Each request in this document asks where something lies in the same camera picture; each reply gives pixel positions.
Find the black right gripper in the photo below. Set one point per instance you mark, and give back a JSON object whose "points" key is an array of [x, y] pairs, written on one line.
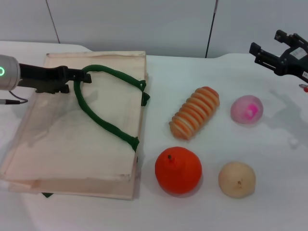
{"points": [[293, 65]]}

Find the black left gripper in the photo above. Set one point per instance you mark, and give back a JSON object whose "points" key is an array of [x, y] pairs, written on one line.
{"points": [[41, 75]]}

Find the pink peach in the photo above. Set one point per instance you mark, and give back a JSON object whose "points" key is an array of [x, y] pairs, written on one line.
{"points": [[240, 110]]}

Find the orange fruit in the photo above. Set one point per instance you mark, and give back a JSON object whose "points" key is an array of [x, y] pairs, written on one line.
{"points": [[178, 173]]}

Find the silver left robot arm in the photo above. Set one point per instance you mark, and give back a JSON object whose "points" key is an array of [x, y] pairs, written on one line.
{"points": [[9, 78]]}

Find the orange striped bread roll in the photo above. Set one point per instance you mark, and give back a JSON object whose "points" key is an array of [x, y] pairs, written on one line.
{"points": [[195, 113]]}

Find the beige round pear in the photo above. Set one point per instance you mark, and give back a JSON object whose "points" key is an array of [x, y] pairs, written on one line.
{"points": [[237, 179]]}

